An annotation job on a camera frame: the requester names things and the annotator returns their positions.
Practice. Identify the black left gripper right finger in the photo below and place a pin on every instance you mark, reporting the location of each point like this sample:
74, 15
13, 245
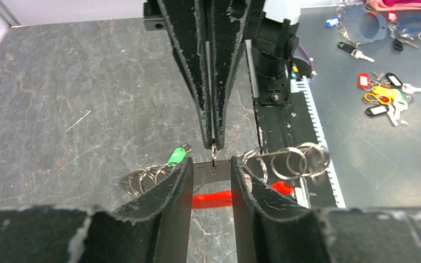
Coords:
272, 228

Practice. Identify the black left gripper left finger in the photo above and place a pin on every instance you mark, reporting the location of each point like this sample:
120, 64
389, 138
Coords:
152, 228

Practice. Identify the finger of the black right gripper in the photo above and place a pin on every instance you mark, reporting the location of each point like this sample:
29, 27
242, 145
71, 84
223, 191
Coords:
231, 22
185, 23

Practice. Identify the metal key holder red handle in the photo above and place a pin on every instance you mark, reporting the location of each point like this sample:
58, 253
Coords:
280, 170

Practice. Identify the small green object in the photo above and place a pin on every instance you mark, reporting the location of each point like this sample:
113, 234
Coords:
179, 154

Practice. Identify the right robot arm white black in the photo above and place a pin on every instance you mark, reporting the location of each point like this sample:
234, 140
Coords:
207, 39

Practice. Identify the blue key tag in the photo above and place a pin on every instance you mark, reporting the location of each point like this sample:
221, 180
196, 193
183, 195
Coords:
332, 22

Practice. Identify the black fob with key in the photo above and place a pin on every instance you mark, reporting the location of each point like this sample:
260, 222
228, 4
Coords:
353, 51

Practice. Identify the red key tag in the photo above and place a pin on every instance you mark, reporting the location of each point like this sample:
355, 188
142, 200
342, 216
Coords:
364, 81

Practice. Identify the black key tag lower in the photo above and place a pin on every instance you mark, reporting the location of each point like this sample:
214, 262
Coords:
376, 110

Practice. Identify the black key tag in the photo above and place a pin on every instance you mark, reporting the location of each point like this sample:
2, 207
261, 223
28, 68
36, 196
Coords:
376, 110
393, 80

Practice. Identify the silver key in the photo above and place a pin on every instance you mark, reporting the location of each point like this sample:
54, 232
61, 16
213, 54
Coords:
410, 89

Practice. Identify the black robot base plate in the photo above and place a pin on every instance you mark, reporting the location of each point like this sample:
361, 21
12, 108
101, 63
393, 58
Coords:
290, 124

